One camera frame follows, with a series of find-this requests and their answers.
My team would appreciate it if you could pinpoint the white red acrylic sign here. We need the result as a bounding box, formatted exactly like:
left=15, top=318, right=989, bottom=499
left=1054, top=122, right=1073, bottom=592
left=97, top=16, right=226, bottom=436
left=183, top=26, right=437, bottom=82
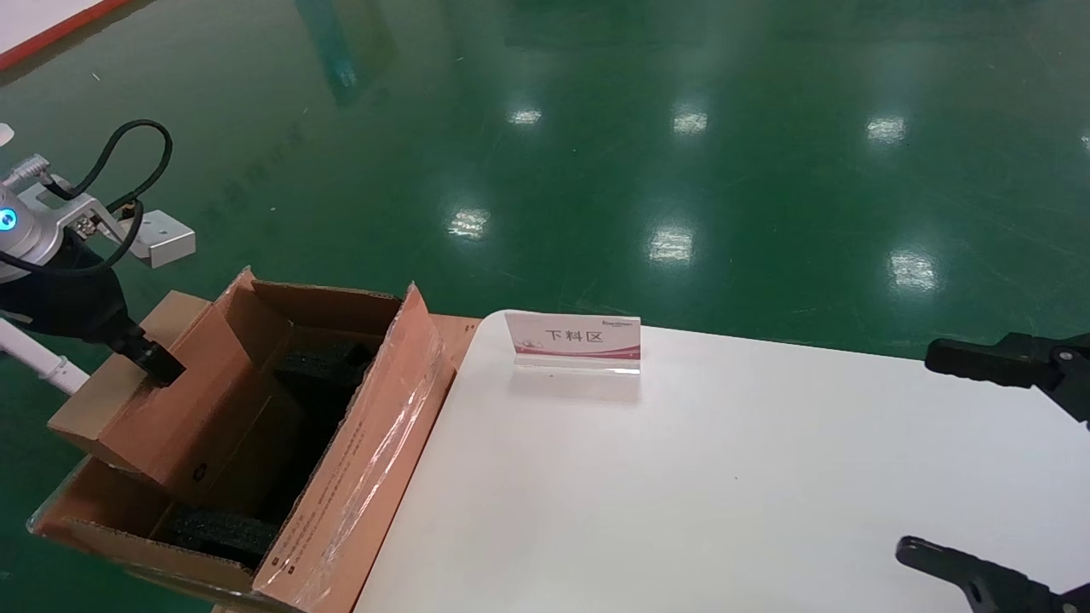
left=504, top=311, right=642, bottom=375

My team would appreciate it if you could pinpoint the silver camera mounting bracket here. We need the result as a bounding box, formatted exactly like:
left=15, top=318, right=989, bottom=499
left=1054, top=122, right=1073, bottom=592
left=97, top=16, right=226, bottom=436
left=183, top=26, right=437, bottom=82
left=17, top=183, right=141, bottom=256

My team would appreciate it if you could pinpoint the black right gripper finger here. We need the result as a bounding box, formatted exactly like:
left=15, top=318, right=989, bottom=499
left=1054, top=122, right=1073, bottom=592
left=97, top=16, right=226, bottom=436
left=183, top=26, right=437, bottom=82
left=896, top=536, right=1090, bottom=613
left=925, top=332, right=1090, bottom=427

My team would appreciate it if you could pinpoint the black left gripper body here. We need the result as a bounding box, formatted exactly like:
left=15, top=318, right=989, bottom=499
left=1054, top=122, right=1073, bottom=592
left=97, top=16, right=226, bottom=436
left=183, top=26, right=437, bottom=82
left=0, top=238, right=146, bottom=358

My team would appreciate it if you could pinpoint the large open cardboard box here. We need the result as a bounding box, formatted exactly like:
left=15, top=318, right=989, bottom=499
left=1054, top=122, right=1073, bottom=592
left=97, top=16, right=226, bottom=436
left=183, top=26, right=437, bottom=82
left=26, top=266, right=456, bottom=613

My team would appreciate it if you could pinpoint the small cardboard box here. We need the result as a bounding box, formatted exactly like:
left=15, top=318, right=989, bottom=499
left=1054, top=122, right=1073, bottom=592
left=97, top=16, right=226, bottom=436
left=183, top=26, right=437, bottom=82
left=47, top=289, right=306, bottom=512

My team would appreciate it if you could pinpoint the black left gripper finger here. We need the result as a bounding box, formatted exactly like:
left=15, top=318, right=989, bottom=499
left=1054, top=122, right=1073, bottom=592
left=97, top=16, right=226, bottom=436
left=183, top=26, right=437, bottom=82
left=128, top=336, right=186, bottom=386

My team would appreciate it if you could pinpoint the black foam insert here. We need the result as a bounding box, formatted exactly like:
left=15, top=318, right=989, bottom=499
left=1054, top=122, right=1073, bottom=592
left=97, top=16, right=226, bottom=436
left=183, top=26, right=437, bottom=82
left=166, top=508, right=282, bottom=570
left=272, top=336, right=384, bottom=401

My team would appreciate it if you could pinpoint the white plastic pipe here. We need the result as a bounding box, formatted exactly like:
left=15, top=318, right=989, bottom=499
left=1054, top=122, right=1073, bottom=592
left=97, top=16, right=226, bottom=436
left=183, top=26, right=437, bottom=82
left=0, top=319, right=90, bottom=397

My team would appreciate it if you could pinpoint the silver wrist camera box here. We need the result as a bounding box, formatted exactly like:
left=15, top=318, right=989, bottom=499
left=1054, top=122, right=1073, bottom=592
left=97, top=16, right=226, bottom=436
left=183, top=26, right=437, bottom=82
left=135, top=210, right=197, bottom=270

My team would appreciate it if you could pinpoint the black cable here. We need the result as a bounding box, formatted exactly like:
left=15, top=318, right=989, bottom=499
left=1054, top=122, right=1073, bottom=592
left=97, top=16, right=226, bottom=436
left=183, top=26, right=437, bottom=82
left=44, top=119, right=174, bottom=205
left=0, top=200, right=146, bottom=278

